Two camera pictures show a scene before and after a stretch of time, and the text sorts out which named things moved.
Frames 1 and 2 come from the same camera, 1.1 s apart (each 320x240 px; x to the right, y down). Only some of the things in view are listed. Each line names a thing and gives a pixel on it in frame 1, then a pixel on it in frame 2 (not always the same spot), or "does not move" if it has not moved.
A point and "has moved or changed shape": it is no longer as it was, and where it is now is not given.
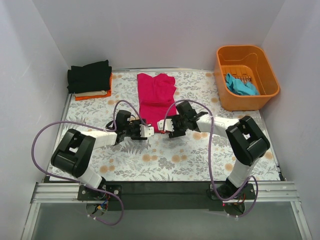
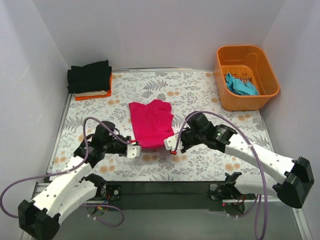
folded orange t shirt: (109, 92) does not move
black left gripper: (137, 129) to (124, 147)
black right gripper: (176, 126) to (184, 142)
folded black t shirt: (92, 77) does not move
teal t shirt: (239, 88) does not move
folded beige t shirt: (100, 93) does not move
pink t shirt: (156, 94) has moved or changed shape
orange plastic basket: (248, 63) does not move
